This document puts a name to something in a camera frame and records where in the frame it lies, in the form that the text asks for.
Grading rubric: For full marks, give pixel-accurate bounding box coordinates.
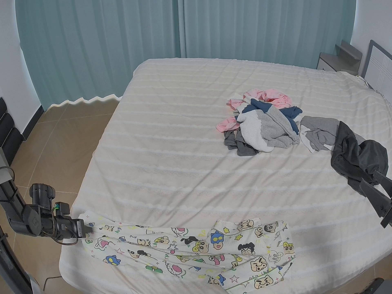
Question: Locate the bed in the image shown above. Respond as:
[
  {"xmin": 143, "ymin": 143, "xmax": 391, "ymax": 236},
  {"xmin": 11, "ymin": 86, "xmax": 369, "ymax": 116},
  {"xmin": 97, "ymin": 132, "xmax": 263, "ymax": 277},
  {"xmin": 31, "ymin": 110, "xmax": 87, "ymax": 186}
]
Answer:
[{"xmin": 58, "ymin": 40, "xmax": 392, "ymax": 294}]

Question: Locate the white printed pyjama top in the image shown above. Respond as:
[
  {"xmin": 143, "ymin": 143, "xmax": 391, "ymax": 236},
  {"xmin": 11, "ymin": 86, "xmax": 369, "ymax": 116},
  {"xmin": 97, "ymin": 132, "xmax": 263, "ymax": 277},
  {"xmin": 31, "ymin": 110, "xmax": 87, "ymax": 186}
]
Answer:
[{"xmin": 77, "ymin": 212, "xmax": 297, "ymax": 294}]

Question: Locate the grey bedside table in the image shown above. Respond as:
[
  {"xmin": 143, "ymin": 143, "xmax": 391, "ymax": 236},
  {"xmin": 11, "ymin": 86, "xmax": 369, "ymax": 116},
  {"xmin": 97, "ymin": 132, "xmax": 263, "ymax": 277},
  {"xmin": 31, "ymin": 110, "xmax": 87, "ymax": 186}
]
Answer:
[{"xmin": 317, "ymin": 40, "xmax": 363, "ymax": 75}]

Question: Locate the black padded sofa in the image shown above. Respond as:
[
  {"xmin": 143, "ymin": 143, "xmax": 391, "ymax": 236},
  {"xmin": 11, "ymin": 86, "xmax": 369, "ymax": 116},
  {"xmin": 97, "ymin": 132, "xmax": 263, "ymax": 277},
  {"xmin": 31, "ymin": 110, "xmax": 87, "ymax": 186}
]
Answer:
[{"xmin": 0, "ymin": 97, "xmax": 26, "ymax": 165}]

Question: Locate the thin black power cable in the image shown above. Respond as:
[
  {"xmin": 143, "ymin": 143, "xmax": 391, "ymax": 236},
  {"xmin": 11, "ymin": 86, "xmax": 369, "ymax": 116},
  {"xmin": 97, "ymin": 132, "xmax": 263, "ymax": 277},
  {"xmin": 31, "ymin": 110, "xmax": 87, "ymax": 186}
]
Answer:
[{"xmin": 44, "ymin": 275, "xmax": 63, "ymax": 292}]

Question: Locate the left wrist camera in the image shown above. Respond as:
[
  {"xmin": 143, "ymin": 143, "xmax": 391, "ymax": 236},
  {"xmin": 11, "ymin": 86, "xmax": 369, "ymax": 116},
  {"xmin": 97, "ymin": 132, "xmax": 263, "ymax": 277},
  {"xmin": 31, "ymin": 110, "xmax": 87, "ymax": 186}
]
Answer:
[{"xmin": 55, "ymin": 202, "xmax": 70, "ymax": 218}]

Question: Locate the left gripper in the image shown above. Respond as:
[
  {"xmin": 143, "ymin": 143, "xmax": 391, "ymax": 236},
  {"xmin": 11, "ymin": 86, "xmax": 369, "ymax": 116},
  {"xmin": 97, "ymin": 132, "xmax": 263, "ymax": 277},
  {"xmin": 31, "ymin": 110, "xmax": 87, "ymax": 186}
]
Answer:
[{"xmin": 56, "ymin": 218, "xmax": 86, "ymax": 241}]

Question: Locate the grey garment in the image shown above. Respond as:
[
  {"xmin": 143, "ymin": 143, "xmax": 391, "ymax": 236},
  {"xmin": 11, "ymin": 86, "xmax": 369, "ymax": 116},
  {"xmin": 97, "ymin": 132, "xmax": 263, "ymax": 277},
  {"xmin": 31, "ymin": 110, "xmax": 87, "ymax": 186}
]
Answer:
[{"xmin": 300, "ymin": 116, "xmax": 340, "ymax": 152}]

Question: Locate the pile of clothes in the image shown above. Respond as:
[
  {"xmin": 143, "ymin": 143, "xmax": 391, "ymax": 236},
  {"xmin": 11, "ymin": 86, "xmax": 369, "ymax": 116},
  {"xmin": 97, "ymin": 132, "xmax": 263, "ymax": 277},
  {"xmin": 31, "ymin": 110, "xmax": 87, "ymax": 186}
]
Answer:
[{"xmin": 216, "ymin": 88, "xmax": 304, "ymax": 157}]

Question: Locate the black garment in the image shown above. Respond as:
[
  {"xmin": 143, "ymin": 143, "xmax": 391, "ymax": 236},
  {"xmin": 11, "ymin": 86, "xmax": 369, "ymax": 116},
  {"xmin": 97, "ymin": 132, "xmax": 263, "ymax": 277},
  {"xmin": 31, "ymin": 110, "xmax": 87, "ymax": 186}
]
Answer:
[{"xmin": 330, "ymin": 121, "xmax": 389, "ymax": 197}]

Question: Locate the blue-green curtain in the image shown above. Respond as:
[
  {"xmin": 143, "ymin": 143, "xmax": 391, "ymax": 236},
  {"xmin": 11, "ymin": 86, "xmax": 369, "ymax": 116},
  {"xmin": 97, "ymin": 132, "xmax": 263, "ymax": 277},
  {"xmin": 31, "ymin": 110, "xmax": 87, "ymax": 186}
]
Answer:
[
  {"xmin": 178, "ymin": 0, "xmax": 357, "ymax": 70},
  {"xmin": 15, "ymin": 0, "xmax": 184, "ymax": 111}
]

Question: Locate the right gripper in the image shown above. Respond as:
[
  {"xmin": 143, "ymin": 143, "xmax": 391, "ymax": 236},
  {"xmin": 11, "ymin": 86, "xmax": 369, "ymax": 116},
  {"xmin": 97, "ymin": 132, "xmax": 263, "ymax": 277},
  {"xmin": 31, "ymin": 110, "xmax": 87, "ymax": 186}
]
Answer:
[{"xmin": 359, "ymin": 170, "xmax": 392, "ymax": 229}]

